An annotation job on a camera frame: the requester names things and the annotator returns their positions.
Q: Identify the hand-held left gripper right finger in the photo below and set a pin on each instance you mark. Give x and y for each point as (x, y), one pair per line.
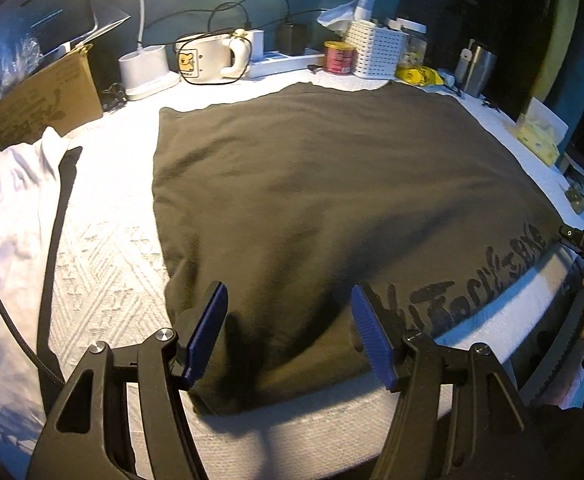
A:
(374, 335)

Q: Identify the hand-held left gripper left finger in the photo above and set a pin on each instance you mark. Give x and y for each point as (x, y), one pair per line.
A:
(204, 330)

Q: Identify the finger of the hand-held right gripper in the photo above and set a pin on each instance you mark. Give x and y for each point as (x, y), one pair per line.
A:
(571, 237)

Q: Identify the dark olive t-shirt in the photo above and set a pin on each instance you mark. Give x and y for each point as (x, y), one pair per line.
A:
(322, 185)

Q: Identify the yellow tissue pack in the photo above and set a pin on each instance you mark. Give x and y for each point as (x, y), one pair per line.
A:
(536, 140)

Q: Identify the white textured tablecloth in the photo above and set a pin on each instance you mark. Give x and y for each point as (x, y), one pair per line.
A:
(112, 270)

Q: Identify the black car key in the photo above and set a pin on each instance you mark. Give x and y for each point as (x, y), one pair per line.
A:
(492, 105)

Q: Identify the yellow-green panel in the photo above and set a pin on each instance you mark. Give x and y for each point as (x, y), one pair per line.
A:
(559, 60)

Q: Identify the stainless steel tumbler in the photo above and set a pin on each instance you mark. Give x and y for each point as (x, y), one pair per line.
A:
(476, 72)

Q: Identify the yellow snack bag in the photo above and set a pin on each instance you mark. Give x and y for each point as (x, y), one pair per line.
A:
(419, 76)

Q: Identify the white garment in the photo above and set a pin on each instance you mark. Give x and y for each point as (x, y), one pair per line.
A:
(12, 200)

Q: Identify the clear jar with white lid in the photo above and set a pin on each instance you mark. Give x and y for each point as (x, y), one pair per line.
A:
(414, 45)

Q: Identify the small black gadget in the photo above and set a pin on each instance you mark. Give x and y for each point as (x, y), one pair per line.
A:
(114, 97)

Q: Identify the white desk lamp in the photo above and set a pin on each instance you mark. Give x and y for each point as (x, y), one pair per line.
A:
(144, 70)

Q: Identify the white electric kettle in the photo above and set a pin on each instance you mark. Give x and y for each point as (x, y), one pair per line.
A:
(207, 60)

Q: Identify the white plastic basket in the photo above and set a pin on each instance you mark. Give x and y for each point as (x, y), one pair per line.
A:
(374, 50)

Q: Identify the red tin can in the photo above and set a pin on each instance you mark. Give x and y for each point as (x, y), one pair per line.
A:
(339, 60)

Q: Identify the white power strip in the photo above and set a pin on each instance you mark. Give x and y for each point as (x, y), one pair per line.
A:
(282, 62)

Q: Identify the cardboard box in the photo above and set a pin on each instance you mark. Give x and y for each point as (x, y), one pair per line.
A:
(47, 100)

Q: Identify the white charger plug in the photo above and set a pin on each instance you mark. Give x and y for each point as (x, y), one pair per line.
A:
(256, 45)

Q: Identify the black power adapter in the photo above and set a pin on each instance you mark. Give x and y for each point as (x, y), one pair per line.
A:
(292, 37)

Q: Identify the white tissue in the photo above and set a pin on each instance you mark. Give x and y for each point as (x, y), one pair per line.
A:
(337, 14)

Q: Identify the clear plastic bag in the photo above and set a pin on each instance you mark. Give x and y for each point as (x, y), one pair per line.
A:
(17, 60)

